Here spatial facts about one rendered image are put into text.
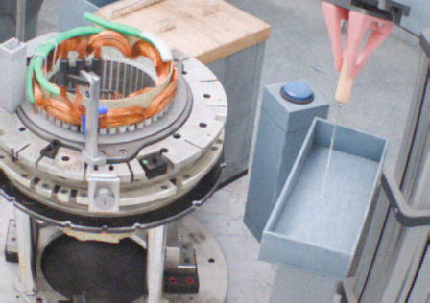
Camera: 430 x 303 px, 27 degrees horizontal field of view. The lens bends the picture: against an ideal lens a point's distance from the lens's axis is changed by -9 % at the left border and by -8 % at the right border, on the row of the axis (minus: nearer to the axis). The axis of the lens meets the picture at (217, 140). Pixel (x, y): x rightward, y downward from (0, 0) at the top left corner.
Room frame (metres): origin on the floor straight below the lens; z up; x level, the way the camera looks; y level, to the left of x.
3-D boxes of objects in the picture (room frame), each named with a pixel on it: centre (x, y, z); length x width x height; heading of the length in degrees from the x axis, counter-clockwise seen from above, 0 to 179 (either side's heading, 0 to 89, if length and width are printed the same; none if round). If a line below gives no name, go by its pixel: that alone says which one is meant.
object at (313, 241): (0.90, -0.14, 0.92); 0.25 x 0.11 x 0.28; 166
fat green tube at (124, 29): (1.04, 0.13, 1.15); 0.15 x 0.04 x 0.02; 54
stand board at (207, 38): (1.26, 0.08, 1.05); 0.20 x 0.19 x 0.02; 50
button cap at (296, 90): (1.13, -0.10, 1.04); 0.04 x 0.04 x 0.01
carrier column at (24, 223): (0.88, 0.24, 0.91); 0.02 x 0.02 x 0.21
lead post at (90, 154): (0.84, 0.14, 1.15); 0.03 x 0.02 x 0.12; 46
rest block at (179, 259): (0.98, 0.03, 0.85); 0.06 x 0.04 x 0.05; 10
